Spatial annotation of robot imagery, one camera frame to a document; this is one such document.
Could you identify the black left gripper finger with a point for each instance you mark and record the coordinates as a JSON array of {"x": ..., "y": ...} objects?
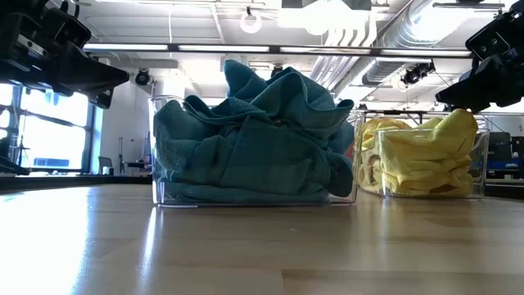
[
  {"x": 103, "y": 98},
  {"x": 86, "y": 71}
]

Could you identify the yellow microfiber towel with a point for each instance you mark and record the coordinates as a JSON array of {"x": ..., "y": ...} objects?
[
  {"x": 368, "y": 139},
  {"x": 421, "y": 188},
  {"x": 425, "y": 170},
  {"x": 450, "y": 131}
]

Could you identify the distant black monitor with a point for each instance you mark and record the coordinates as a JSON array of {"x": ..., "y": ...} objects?
[{"x": 500, "y": 146}]

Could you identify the clear plastic basket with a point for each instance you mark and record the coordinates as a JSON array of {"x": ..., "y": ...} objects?
[
  {"x": 163, "y": 102},
  {"x": 483, "y": 164}
]

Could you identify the large window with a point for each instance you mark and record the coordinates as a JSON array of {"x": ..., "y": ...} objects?
[{"x": 53, "y": 135}]

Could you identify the distant grey chair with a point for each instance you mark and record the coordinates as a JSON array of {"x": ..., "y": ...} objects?
[{"x": 105, "y": 164}]

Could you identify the black ceiling spotlight cluster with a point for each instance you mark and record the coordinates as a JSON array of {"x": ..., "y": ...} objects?
[{"x": 415, "y": 73}]

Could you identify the white ceiling pipes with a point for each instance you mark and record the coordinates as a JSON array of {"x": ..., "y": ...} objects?
[{"x": 344, "y": 33}]

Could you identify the black overhead light rail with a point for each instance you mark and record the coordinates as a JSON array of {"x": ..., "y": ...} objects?
[{"x": 172, "y": 48}]

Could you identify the silver ventilation duct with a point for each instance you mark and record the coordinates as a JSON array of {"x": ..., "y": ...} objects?
[{"x": 393, "y": 45}]

